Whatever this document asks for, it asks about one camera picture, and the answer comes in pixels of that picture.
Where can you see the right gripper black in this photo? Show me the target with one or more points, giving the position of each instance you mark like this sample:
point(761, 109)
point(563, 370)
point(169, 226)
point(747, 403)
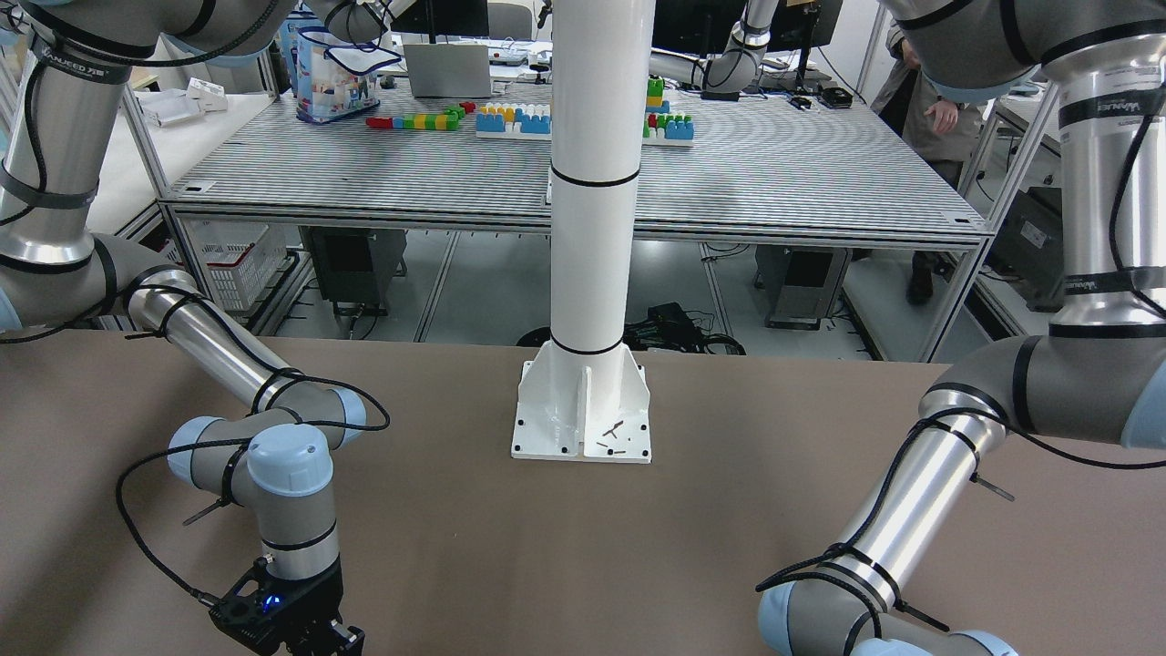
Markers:
point(314, 603)

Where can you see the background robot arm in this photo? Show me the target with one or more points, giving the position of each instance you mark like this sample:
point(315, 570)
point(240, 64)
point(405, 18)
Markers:
point(716, 46)

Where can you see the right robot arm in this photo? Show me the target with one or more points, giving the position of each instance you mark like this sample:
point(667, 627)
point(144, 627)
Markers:
point(277, 461)

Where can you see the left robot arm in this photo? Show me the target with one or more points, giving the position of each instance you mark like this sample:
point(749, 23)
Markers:
point(1098, 373)

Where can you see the standing person dark clothes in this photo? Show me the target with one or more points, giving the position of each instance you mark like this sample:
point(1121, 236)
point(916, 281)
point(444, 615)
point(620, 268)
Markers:
point(941, 131)

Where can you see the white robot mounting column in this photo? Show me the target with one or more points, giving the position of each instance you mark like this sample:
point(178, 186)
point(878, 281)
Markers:
point(584, 397)

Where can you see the white plastic basket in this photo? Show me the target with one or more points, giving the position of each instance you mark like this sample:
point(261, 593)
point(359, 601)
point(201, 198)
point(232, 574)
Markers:
point(240, 257)

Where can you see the colourful toy blocks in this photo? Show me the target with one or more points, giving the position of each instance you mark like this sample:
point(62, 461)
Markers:
point(491, 119)

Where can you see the silver laptop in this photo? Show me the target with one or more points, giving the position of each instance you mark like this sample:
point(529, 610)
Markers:
point(448, 70)

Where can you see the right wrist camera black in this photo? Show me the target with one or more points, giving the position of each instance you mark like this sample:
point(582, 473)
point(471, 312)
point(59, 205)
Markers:
point(257, 611)

